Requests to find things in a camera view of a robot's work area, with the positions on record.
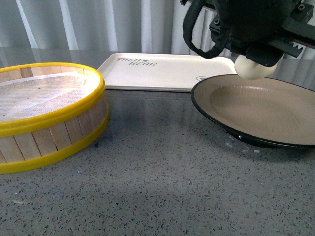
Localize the white steamed bun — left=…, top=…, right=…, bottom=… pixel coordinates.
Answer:
left=234, top=55, right=277, bottom=80

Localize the grey pleated curtain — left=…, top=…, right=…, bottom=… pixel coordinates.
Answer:
left=0, top=0, right=192, bottom=55

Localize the cream bear print tray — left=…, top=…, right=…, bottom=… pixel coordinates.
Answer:
left=98, top=53, right=236, bottom=92

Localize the yellow rimmed bamboo steamer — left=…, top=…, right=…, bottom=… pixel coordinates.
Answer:
left=0, top=62, right=109, bottom=174

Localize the black fabric cable sleeve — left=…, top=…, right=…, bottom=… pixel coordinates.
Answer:
left=182, top=0, right=231, bottom=59

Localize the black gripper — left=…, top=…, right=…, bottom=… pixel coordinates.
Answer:
left=208, top=0, right=315, bottom=67

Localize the beige plate with black rim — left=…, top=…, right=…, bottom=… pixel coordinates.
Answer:
left=191, top=74, right=315, bottom=148

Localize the white steamer liner cloth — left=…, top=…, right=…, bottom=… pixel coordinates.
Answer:
left=0, top=73, right=88, bottom=122

